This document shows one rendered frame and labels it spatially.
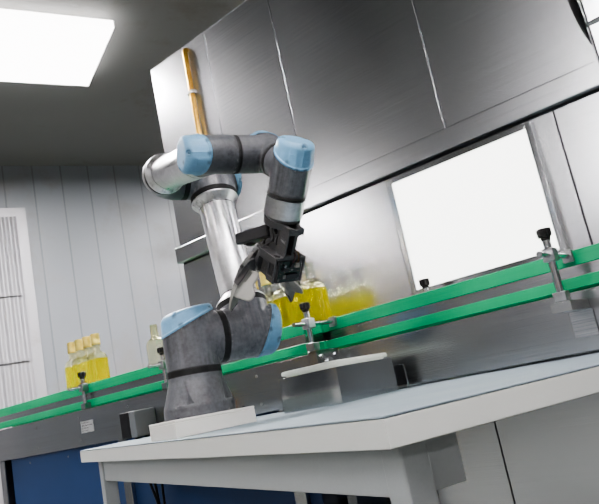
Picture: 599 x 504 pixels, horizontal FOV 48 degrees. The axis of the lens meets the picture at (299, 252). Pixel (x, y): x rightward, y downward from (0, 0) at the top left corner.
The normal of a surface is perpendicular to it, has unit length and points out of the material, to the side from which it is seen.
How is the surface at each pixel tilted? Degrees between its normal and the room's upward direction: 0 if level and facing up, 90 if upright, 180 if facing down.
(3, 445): 90
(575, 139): 90
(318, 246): 90
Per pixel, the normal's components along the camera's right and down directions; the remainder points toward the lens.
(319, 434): -0.86, 0.07
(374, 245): -0.65, -0.03
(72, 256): 0.48, -0.27
